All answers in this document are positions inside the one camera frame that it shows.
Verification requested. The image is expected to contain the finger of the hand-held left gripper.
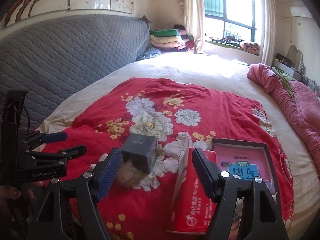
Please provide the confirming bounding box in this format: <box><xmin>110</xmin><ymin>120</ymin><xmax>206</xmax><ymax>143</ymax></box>
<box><xmin>24</xmin><ymin>131</ymin><xmax>68</xmax><ymax>147</ymax></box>
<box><xmin>25</xmin><ymin>144</ymin><xmax>87</xmax><ymax>167</ymax></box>

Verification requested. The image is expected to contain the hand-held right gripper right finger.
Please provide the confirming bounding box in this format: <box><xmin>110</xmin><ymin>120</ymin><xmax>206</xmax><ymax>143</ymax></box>
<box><xmin>191</xmin><ymin>147</ymin><xmax>287</xmax><ymax>240</ymax></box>

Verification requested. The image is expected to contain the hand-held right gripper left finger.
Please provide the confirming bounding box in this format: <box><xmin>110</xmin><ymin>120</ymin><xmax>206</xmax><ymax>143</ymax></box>
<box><xmin>27</xmin><ymin>147</ymin><xmax>123</xmax><ymax>240</ymax></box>

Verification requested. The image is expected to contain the cream plush toy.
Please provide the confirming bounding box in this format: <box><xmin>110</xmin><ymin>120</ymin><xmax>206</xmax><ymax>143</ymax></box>
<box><xmin>117</xmin><ymin>160</ymin><xmax>140</xmax><ymax>188</ymax></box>

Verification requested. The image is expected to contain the red tissue pack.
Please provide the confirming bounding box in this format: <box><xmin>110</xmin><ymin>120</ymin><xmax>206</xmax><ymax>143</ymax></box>
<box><xmin>166</xmin><ymin>147</ymin><xmax>218</xmax><ymax>234</ymax></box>

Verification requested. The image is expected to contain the small black box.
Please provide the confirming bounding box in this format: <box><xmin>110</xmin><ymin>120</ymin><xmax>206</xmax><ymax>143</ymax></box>
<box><xmin>120</xmin><ymin>134</ymin><xmax>158</xmax><ymax>174</ymax></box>

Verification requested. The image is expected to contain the person's left hand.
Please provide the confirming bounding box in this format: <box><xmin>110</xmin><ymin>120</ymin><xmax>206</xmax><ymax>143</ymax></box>
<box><xmin>0</xmin><ymin>180</ymin><xmax>47</xmax><ymax>220</ymax></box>

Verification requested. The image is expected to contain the pink book with blue label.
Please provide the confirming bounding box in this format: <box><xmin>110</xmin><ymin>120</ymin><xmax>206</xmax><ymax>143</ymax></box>
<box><xmin>215</xmin><ymin>144</ymin><xmax>278</xmax><ymax>198</ymax></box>

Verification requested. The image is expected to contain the red floral blanket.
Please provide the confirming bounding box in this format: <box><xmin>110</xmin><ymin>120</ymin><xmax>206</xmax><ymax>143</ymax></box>
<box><xmin>34</xmin><ymin>77</ymin><xmax>295</xmax><ymax>240</ymax></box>

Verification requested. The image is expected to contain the grey quilted headboard cover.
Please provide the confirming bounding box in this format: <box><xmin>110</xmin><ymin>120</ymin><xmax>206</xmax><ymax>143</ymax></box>
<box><xmin>0</xmin><ymin>14</ymin><xmax>150</xmax><ymax>135</ymax></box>

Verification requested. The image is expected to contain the pink quilt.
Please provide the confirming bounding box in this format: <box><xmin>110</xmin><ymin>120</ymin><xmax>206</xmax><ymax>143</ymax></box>
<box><xmin>247</xmin><ymin>64</ymin><xmax>320</xmax><ymax>173</ymax></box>

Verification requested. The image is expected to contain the dark floral pillow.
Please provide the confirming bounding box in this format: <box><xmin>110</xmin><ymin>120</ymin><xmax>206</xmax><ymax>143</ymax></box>
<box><xmin>136</xmin><ymin>46</ymin><xmax>162</xmax><ymax>62</ymax></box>

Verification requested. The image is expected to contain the green cloth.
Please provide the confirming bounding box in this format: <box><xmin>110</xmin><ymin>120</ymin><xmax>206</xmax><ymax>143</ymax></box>
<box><xmin>271</xmin><ymin>66</ymin><xmax>298</xmax><ymax>89</ymax></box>

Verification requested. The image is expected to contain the stack of folded blankets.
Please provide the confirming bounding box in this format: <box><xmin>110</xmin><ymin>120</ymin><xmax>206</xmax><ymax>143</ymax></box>
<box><xmin>172</xmin><ymin>24</ymin><xmax>195</xmax><ymax>52</ymax></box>

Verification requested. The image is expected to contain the peach folded blanket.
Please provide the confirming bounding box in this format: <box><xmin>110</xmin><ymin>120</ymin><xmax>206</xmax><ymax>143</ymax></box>
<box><xmin>151</xmin><ymin>41</ymin><xmax>187</xmax><ymax>50</ymax></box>

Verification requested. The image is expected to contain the clothes pile on windowsill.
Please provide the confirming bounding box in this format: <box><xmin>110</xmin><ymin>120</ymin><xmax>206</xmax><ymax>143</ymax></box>
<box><xmin>212</xmin><ymin>36</ymin><xmax>260</xmax><ymax>54</ymax></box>

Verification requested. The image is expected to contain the cluttered dresser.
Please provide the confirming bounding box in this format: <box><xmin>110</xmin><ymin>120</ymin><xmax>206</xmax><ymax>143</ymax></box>
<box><xmin>272</xmin><ymin>54</ymin><xmax>320</xmax><ymax>90</ymax></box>

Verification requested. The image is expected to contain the yellow folded blanket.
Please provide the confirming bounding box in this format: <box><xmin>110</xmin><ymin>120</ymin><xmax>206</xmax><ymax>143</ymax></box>
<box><xmin>150</xmin><ymin>34</ymin><xmax>182</xmax><ymax>45</ymax></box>

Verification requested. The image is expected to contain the green folded blanket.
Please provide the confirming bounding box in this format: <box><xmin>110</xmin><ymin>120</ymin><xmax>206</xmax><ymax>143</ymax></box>
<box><xmin>149</xmin><ymin>29</ymin><xmax>179</xmax><ymax>37</ymax></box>

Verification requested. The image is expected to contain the dresser mirror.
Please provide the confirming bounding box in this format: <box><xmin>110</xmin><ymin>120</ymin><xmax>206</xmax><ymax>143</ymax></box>
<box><xmin>286</xmin><ymin>45</ymin><xmax>304</xmax><ymax>70</ymax></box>

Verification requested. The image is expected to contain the window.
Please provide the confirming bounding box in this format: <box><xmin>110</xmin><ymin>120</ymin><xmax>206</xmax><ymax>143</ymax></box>
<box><xmin>201</xmin><ymin>0</ymin><xmax>258</xmax><ymax>43</ymax></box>

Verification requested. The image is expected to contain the cream curtain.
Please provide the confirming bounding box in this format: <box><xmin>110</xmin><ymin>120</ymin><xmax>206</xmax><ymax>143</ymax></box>
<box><xmin>182</xmin><ymin>0</ymin><xmax>207</xmax><ymax>54</ymax></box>
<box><xmin>260</xmin><ymin>0</ymin><xmax>277</xmax><ymax>67</ymax></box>

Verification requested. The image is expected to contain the white air conditioner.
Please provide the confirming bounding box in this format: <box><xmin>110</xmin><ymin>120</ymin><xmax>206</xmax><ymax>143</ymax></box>
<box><xmin>290</xmin><ymin>5</ymin><xmax>313</xmax><ymax>18</ymax></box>

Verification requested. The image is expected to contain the black cable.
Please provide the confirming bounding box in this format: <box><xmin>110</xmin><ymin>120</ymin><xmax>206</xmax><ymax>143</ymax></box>
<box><xmin>23</xmin><ymin>106</ymin><xmax>32</xmax><ymax>132</ymax></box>

